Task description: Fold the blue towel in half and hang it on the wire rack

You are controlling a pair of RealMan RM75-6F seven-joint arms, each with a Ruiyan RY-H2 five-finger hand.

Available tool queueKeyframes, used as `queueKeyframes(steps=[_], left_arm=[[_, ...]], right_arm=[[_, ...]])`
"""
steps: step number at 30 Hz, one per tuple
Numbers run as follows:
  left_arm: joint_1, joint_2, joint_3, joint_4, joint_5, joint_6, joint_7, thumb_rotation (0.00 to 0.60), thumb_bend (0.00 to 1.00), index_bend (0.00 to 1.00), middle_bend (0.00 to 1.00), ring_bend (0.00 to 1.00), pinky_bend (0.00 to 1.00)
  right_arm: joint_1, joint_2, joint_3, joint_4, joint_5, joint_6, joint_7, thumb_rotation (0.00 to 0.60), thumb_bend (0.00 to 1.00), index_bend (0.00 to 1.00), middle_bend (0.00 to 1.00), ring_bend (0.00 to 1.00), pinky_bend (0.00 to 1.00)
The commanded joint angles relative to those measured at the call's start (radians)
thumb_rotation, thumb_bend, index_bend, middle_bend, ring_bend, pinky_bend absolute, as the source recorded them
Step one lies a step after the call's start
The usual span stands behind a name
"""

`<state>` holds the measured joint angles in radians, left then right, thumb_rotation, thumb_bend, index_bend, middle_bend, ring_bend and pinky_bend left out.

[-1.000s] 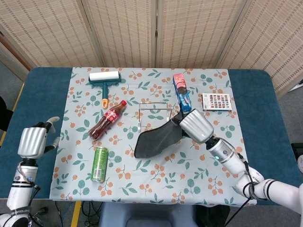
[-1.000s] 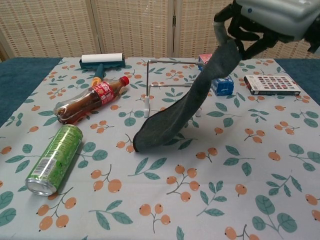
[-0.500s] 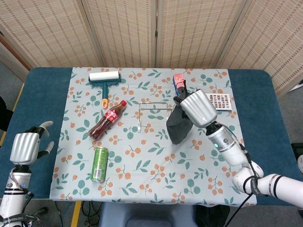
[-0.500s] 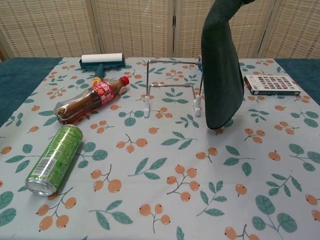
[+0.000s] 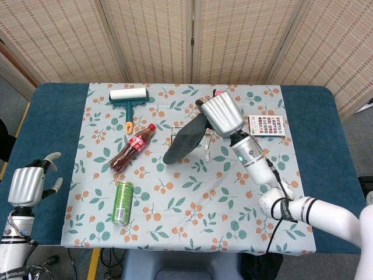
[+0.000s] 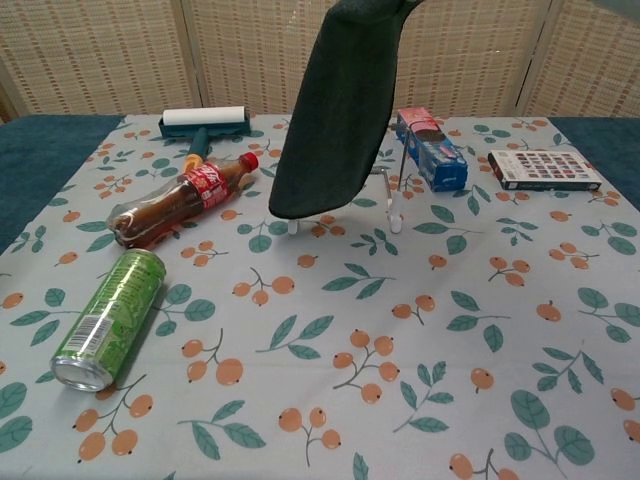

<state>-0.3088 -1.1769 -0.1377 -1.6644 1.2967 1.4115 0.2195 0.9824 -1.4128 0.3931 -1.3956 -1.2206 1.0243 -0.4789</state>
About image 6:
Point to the floral leaf print tablecloth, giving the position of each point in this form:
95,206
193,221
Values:
350,300

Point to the blue pink cookie box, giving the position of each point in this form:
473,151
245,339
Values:
440,160

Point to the cola bottle with red cap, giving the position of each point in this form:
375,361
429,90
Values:
200,185

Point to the teal lint roller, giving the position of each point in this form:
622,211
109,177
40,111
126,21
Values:
200,117

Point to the green drink can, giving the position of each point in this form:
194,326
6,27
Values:
110,320

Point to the teal table cover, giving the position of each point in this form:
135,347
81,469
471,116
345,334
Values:
30,165

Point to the woven folding screen panel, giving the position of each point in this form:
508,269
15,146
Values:
100,55
460,55
250,55
595,60

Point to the blue cloth with black back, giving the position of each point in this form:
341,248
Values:
340,125

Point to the flat box with colourful squares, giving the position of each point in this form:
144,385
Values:
545,165

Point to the silver metal rack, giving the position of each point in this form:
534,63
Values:
389,200

